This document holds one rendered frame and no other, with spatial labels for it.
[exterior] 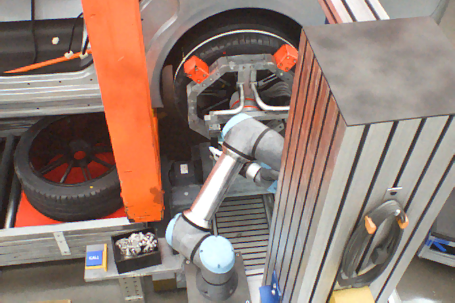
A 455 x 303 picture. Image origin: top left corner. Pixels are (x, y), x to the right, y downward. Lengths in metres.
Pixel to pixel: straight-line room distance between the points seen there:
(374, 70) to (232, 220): 2.26
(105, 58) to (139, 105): 0.24
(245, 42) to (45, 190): 1.22
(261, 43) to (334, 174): 1.53
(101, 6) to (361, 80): 0.96
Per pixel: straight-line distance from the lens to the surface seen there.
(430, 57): 0.94
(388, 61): 0.90
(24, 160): 2.85
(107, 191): 2.64
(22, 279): 3.05
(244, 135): 1.72
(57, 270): 3.02
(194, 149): 3.20
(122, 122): 1.93
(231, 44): 2.31
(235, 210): 3.09
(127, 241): 2.35
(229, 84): 2.48
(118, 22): 1.64
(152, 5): 2.25
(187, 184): 2.74
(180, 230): 1.80
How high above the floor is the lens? 2.57
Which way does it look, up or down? 47 degrees down
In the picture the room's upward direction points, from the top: 2 degrees clockwise
